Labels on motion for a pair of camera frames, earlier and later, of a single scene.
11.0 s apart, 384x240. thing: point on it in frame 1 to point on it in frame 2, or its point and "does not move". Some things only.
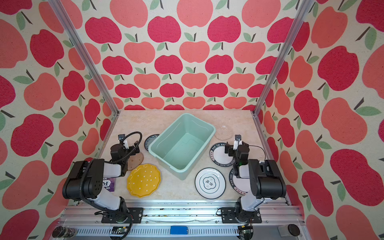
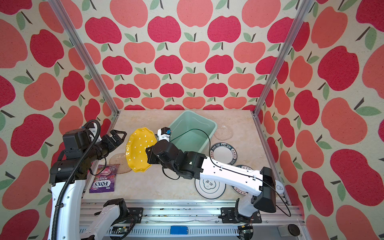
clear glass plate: [223, 132] does not move
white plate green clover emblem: [210, 182] does not move
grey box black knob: [289, 230] does not move
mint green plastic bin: [180, 147] does not move
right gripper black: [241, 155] to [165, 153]
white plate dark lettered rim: [218, 156] does not move
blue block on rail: [178, 230] does not move
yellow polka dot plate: [143, 180] to [137, 143]
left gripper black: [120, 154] to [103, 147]
